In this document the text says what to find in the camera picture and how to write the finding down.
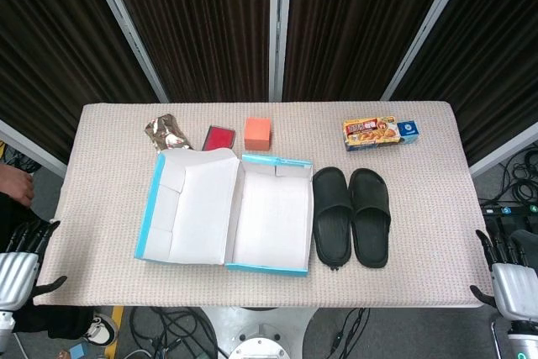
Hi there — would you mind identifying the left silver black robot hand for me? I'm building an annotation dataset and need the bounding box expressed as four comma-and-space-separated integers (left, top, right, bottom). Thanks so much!
0, 219, 68, 313

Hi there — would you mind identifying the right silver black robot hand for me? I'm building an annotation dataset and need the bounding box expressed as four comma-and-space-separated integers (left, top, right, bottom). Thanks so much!
469, 228, 538, 321

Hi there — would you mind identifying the black rubber slipper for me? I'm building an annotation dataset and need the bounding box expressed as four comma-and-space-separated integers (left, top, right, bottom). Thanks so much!
311, 166, 354, 272
348, 167, 390, 270

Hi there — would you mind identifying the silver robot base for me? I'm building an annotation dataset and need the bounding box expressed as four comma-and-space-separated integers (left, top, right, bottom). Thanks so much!
199, 306, 323, 359

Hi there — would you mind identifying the blue snack package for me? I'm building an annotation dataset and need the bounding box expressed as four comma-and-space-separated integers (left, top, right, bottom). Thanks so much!
346, 119, 421, 153

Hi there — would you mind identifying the yellow curry box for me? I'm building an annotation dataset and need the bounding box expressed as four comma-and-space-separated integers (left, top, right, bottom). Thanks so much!
342, 115, 400, 150

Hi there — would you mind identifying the light blue shoe box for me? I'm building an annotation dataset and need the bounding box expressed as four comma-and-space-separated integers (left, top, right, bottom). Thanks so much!
133, 147, 315, 278

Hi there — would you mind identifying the black power strip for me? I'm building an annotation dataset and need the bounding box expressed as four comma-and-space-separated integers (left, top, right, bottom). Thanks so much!
481, 203, 538, 219

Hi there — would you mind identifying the bystander person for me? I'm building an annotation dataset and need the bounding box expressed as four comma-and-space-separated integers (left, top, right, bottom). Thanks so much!
0, 163, 43, 234

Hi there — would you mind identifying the black white sneaker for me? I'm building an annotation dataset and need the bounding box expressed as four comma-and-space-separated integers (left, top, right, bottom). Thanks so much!
82, 314, 122, 346

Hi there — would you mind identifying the beige waffle tablecloth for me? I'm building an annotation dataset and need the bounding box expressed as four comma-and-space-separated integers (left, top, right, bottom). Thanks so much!
32, 100, 495, 309

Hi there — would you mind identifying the brown snack wrapper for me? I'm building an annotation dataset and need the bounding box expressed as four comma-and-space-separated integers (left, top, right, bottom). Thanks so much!
145, 113, 194, 154

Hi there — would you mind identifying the dark brown partition panel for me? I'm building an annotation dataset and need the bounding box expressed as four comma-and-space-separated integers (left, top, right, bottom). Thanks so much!
103, 0, 281, 103
281, 0, 457, 102
0, 0, 161, 162
394, 0, 538, 166

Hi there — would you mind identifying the red ink pad case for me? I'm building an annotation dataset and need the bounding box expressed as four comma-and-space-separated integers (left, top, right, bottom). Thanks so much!
202, 124, 237, 152

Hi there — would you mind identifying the orange block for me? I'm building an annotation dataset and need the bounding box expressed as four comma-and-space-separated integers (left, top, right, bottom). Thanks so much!
244, 117, 272, 152

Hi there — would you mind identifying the black cable pile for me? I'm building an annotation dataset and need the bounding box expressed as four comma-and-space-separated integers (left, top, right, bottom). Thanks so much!
498, 150, 538, 204

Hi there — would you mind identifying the white partition frame post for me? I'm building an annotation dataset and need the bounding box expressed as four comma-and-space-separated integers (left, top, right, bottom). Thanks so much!
379, 0, 478, 102
0, 118, 68, 177
469, 123, 538, 178
268, 0, 294, 103
82, 0, 170, 103

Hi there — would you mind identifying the black floor cable bundle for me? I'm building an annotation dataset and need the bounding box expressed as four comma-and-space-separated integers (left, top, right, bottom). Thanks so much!
125, 307, 219, 359

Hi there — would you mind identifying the black cable with switch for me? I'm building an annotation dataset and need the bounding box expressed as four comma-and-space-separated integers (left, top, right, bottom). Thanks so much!
330, 307, 371, 354

